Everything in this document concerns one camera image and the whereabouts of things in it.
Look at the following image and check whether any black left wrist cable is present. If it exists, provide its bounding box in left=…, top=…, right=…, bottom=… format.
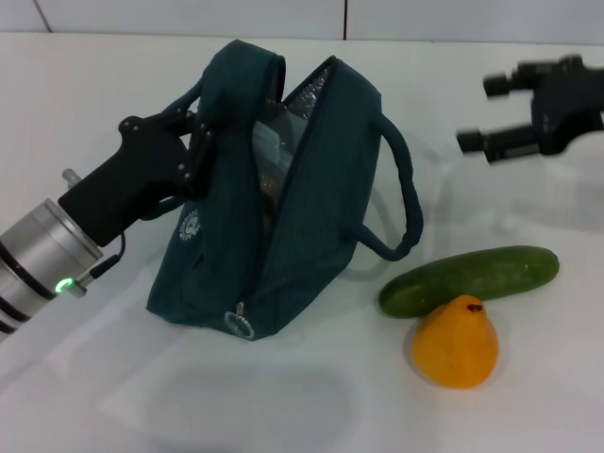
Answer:
left=75, top=229, right=127, bottom=290

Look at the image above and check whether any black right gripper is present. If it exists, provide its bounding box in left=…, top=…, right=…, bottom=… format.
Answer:
left=456, top=54, right=604, bottom=165

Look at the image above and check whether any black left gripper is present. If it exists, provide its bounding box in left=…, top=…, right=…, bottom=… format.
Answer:
left=58, top=104, right=219, bottom=248

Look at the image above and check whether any clear blue-rimmed plastic food container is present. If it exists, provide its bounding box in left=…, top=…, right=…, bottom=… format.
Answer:
left=252, top=97, right=309, bottom=230

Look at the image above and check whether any orange pear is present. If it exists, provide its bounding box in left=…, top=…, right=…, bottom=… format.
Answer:
left=411, top=294, right=500, bottom=390

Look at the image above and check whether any dark teal insulated lunch bag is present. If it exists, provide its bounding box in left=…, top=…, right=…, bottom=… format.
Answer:
left=144, top=39, right=424, bottom=342

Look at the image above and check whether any green cucumber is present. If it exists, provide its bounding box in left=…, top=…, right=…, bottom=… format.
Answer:
left=378, top=244, right=562, bottom=319

